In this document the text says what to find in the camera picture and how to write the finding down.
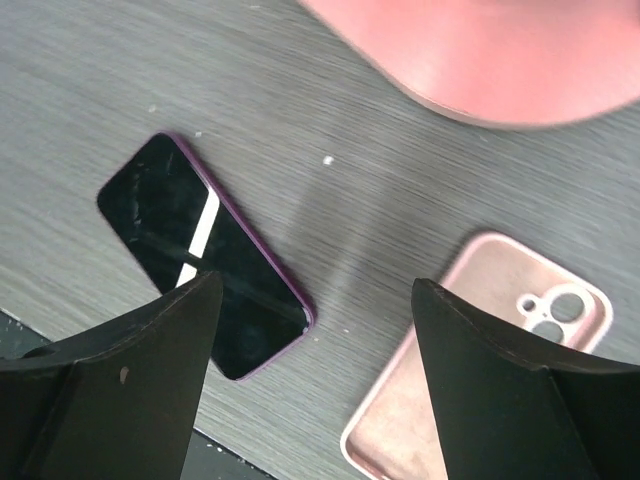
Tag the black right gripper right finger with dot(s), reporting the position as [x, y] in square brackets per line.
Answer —
[509, 404]

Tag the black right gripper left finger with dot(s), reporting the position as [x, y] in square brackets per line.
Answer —
[117, 401]

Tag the pink phone case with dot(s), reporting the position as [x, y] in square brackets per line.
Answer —
[393, 434]

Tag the purple smartphone black screen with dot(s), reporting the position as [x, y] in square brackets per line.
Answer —
[177, 220]

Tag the pink three-tier wooden shelf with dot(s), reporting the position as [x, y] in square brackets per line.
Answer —
[510, 65]

